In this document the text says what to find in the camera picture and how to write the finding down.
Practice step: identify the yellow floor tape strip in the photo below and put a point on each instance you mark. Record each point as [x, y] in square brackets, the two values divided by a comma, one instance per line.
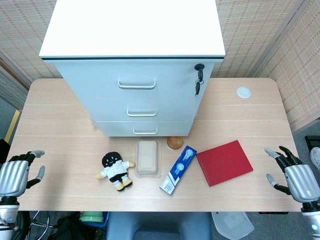
[12, 126]

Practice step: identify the beige plastic food container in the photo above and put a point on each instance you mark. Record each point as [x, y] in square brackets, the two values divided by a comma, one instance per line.
[148, 157]

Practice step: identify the white drawer cabinet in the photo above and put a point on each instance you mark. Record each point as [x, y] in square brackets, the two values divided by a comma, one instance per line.
[132, 27]

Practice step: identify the red notebook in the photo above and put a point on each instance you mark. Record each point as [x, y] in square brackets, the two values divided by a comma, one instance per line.
[223, 162]

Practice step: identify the orange round ball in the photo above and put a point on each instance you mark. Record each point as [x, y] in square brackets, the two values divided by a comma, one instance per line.
[175, 142]

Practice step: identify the black keys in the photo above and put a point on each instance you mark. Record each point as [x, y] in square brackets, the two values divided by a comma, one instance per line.
[199, 75]

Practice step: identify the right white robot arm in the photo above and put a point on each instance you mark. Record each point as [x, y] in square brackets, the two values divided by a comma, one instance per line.
[312, 220]

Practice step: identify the translucent white plastic cover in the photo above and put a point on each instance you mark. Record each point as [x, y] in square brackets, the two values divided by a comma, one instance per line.
[232, 225]

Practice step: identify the black frame object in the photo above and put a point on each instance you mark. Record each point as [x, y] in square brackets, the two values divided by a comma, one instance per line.
[312, 141]

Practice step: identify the white top drawer with key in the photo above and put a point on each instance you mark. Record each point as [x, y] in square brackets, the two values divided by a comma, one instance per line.
[95, 77]

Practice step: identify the blue chair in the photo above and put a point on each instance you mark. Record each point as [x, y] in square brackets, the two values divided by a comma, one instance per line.
[157, 225]

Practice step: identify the black bag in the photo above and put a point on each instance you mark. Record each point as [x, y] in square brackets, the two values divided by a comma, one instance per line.
[65, 227]

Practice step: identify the white shoe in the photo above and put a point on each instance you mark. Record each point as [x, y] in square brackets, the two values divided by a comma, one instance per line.
[315, 158]

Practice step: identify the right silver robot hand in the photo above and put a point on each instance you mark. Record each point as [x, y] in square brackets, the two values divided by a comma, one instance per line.
[298, 180]

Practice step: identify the green plastic item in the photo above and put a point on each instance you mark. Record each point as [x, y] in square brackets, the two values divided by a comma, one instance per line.
[91, 217]

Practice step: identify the blue toothpaste box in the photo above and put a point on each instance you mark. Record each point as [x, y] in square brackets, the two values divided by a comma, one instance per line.
[178, 170]

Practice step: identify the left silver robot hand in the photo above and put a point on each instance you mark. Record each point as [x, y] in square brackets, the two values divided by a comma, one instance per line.
[12, 176]

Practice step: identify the black-headed plush doll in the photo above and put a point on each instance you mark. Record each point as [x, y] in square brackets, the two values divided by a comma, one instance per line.
[115, 168]

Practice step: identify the white round desk grommet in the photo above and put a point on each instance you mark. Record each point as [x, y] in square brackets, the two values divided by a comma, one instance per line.
[243, 92]

